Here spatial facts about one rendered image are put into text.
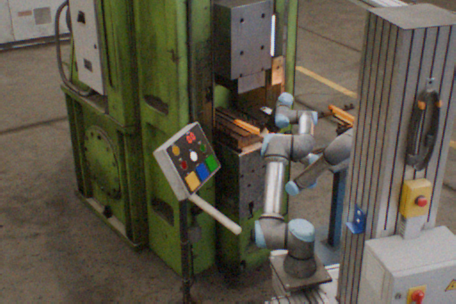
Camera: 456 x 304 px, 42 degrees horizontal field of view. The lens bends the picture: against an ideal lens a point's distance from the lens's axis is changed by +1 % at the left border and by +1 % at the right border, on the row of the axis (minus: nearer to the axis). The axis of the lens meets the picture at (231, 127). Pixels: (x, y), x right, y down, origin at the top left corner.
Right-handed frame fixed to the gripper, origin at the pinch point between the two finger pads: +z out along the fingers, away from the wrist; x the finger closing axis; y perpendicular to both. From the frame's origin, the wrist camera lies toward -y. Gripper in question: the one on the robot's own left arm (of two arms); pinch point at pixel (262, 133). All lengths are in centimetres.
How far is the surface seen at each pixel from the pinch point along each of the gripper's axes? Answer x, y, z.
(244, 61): -8.0, -28.4, -35.0
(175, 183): -71, 12, -8
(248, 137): -4.6, -4.6, 7.6
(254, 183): -4.2, 14.6, 29.9
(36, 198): -79, -103, 173
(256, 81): 1.5, -21.3, -22.2
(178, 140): -62, -5, -18
